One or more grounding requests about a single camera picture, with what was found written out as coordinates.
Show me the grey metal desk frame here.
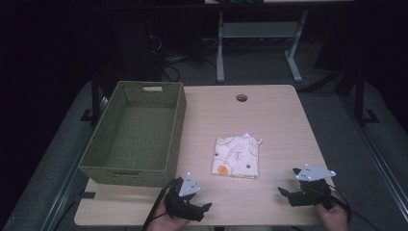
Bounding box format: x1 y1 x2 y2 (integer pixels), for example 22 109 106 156
216 9 310 85

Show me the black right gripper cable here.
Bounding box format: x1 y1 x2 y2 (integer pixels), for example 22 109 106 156
326 183 384 231

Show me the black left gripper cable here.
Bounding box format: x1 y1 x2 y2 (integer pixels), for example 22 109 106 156
141 177 181 231

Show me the green woven basket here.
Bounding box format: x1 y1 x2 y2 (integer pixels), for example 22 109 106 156
78 80 188 189

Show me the person's right hand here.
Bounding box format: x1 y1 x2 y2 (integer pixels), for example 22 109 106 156
315 192 350 231

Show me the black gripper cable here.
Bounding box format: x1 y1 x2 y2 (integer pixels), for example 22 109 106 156
326 183 384 231
141 177 181 231

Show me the bundle of floor cables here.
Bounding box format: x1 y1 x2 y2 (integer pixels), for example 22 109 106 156
145 33 219 83

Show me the black metal stand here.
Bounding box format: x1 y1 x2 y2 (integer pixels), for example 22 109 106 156
352 65 381 127
80 70 107 125

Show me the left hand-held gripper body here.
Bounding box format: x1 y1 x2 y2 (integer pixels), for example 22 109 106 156
164 171 205 221

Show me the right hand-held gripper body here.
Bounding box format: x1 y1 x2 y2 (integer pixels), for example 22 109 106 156
287 164 337 212

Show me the white patterned cloth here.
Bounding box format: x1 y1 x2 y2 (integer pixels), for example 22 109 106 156
211 132 264 180

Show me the person's left hand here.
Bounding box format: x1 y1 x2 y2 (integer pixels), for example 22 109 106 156
145 195 191 231

